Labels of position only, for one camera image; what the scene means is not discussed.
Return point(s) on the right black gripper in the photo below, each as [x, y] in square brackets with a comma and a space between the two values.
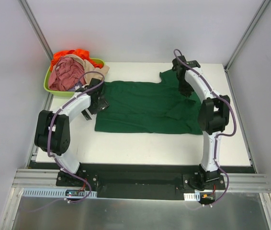
[186, 87]

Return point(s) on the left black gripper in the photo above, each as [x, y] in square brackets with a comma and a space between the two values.
[100, 103]

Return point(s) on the dark green t shirt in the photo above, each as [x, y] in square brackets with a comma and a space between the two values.
[146, 107]

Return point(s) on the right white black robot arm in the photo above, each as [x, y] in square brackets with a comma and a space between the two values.
[213, 118]

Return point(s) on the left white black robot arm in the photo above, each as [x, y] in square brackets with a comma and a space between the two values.
[52, 133]

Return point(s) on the lavender t shirt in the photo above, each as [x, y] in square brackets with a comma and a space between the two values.
[75, 87]

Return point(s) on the beige t shirt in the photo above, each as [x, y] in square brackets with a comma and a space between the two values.
[89, 71]

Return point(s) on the pink t shirt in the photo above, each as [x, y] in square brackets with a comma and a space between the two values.
[65, 74]

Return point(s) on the orange t shirt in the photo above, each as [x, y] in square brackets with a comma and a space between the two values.
[81, 53]

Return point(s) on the lime green plastic basket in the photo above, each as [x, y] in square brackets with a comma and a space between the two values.
[55, 93]

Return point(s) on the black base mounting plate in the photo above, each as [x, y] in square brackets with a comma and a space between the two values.
[139, 181]

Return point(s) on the aluminium front rail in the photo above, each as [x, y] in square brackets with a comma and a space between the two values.
[238, 182]

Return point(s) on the right white slotted cable duct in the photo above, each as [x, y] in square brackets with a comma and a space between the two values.
[192, 196]

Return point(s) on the white slotted cable duct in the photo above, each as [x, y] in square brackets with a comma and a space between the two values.
[192, 196]
[58, 193]

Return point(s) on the left white slotted cable duct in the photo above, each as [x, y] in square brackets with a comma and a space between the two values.
[58, 193]

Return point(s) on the right aluminium frame post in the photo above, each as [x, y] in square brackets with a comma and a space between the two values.
[242, 42]

